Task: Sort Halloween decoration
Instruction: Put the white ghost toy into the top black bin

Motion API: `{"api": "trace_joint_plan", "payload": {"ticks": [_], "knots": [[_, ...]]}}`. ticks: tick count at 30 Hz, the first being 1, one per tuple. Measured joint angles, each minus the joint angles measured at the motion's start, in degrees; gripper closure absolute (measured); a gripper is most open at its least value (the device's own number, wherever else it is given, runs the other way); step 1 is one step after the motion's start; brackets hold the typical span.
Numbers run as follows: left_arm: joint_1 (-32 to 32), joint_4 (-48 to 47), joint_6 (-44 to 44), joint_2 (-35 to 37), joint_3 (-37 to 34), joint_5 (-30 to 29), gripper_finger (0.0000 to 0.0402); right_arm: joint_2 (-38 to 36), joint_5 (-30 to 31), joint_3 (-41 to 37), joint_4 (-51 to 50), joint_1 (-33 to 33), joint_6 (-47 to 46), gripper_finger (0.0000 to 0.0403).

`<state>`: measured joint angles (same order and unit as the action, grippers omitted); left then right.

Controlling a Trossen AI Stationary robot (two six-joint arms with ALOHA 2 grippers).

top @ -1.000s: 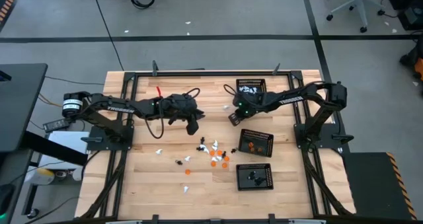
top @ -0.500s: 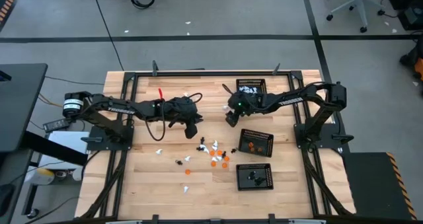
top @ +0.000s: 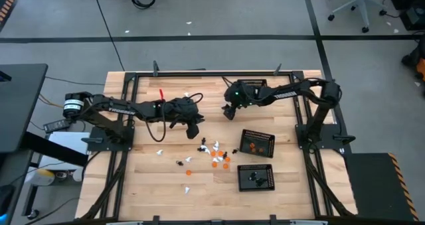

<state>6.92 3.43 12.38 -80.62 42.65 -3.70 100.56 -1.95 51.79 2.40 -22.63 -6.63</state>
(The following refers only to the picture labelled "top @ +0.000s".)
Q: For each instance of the black power adapter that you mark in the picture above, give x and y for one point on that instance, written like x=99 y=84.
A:
x=56 y=126

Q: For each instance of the black desk crossbar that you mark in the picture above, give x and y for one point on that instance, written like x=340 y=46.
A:
x=56 y=150

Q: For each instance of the black stand with caster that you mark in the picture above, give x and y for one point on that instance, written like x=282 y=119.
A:
x=31 y=201

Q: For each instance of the red tape tag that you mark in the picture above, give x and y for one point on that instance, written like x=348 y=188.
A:
x=161 y=94

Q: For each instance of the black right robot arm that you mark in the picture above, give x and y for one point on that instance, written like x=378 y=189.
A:
x=299 y=92

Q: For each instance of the white flat box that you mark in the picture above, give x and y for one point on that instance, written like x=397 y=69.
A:
x=71 y=139

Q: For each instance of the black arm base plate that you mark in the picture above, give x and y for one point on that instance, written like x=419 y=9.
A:
x=345 y=140
x=94 y=146

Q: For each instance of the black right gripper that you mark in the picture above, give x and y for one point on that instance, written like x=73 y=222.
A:
x=237 y=99

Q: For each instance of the tape roll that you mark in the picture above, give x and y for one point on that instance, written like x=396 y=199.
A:
x=61 y=175

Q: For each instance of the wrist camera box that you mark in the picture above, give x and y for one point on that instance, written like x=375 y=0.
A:
x=181 y=104
x=240 y=87

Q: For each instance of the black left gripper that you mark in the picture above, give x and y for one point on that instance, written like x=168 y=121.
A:
x=187 y=113

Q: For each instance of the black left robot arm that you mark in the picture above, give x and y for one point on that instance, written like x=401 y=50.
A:
x=113 y=110

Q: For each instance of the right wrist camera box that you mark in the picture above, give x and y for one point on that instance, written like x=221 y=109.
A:
x=240 y=87

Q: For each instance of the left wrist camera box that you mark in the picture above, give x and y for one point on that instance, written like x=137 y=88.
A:
x=181 y=104

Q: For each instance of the black equipment case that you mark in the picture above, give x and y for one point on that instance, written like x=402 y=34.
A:
x=413 y=16

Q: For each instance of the yellow white container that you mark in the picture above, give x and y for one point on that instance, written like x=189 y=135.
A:
x=41 y=177

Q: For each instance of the white light strip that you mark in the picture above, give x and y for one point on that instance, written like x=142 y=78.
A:
x=308 y=222
x=123 y=223

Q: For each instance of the grey office chair base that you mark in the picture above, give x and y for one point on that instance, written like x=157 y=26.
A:
x=360 y=1

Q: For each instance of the black upright frame post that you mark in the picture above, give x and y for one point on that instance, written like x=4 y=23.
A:
x=155 y=68
x=278 y=69
x=273 y=219
x=155 y=220

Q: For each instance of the black desk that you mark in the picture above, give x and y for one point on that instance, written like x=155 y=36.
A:
x=20 y=102

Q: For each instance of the black platform hazard stripe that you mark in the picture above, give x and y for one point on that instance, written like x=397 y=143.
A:
x=372 y=185

